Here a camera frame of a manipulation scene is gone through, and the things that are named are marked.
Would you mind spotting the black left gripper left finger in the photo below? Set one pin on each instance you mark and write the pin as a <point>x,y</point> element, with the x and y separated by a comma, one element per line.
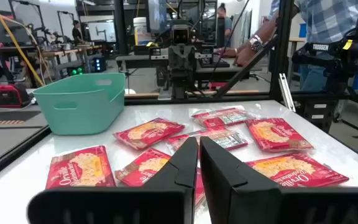
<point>166,202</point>

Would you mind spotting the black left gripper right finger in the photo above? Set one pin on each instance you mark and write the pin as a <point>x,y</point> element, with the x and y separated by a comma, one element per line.
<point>244,202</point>

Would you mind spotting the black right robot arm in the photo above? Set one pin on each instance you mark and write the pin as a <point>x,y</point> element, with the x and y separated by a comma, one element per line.
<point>179,90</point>

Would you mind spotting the black keyboard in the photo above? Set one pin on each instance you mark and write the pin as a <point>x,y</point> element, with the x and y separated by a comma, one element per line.
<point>216,63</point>

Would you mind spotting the white plastic tub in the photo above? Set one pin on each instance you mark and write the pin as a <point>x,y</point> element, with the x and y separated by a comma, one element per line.
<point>141,31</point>

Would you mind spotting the person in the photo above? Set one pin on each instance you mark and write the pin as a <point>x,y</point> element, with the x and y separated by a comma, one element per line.
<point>77,32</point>
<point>225,25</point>
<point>328,18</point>

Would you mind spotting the person's hand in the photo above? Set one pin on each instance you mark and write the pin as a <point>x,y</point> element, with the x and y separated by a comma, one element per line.
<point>244,56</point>

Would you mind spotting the silver wristwatch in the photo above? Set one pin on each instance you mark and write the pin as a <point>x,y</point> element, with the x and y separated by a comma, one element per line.
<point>256,43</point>

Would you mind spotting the black box blue lights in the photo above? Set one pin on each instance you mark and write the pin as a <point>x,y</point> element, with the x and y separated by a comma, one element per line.
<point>98,64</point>

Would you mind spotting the white screen monitor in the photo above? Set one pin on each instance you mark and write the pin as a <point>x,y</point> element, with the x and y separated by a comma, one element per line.
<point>101,31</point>

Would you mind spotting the black box green lights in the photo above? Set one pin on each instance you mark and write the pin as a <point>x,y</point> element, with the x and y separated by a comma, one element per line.
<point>76,71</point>

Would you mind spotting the teal plastic basket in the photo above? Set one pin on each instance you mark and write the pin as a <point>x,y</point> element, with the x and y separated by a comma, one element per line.
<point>82,105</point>

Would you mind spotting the black storage box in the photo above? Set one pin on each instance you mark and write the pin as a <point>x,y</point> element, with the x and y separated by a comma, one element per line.
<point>320,115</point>

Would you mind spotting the wooden workbench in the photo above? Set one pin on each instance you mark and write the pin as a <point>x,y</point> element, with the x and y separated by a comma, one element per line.
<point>61,53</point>

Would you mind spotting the red black power unit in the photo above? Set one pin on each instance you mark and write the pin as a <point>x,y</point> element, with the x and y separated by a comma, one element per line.
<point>9,96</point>

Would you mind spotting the black striped floor mat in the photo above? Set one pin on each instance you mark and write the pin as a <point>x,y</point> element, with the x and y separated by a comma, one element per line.
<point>8,116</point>

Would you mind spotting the white metal corner bracket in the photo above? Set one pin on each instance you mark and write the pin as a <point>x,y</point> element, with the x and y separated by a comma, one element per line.
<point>164,95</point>
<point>286,93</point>

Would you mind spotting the black diagonal frame strut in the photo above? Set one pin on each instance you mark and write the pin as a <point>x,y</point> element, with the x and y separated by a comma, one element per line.
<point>247,68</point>

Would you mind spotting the black frame post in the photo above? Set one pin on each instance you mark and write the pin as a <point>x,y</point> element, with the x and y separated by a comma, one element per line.
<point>281,46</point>

